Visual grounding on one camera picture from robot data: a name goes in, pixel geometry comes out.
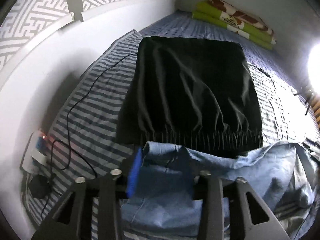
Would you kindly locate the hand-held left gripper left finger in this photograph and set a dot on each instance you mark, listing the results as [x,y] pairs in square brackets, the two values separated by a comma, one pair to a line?
[133,172]

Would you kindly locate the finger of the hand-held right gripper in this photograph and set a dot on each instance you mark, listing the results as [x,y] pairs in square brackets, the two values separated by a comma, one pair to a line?
[312,147]

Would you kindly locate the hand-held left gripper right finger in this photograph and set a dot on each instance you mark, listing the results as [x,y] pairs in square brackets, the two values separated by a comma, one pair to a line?
[212,192]

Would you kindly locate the light blue denim pants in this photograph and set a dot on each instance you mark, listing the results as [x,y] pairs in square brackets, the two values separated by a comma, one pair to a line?
[225,170]

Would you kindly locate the black tripod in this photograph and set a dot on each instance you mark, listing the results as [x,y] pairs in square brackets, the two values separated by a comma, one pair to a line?
[307,102]

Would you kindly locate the striped quilt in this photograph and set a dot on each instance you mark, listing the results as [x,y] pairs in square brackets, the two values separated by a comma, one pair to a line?
[95,92]

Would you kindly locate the black power adapter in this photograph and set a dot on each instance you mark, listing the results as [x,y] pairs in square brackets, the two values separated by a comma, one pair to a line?
[40,186]

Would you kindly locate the black folded pants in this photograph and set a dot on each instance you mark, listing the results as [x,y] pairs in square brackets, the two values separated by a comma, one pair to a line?
[190,92]

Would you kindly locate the white power strip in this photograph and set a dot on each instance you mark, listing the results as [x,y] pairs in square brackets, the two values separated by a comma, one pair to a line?
[37,152]

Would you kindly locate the brown and white folded blanket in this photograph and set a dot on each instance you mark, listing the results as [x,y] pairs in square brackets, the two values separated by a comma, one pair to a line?
[240,17]

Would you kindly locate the green folded blanket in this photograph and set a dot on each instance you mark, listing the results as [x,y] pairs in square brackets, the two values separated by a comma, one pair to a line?
[207,10]

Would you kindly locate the wooden slatted bed rail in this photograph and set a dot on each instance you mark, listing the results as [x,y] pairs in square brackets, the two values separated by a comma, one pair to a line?
[317,112]

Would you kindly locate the black and white post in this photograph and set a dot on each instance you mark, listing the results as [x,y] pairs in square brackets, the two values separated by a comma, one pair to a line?
[73,0]

